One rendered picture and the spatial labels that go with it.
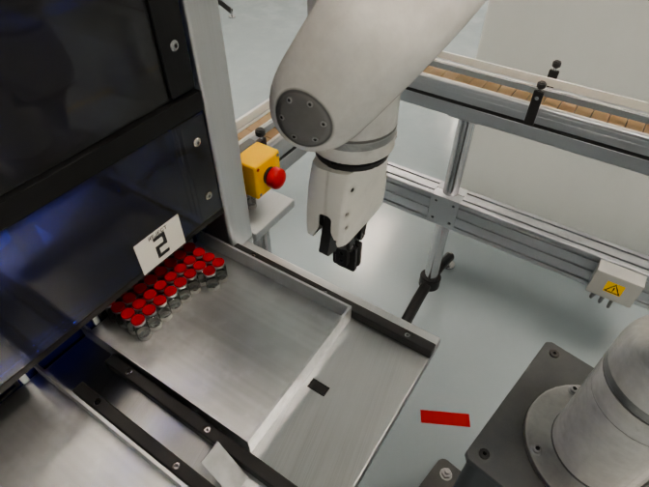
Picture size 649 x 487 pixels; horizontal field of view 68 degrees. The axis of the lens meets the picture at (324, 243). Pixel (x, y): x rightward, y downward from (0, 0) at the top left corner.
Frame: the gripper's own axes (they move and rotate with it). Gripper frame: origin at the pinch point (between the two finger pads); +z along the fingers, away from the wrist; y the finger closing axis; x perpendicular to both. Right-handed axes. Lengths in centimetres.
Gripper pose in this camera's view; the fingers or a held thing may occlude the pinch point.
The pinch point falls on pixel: (347, 252)
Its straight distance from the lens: 59.5
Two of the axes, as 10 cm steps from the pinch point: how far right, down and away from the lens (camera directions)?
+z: 0.0, 7.1, 7.1
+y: -5.5, 5.9, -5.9
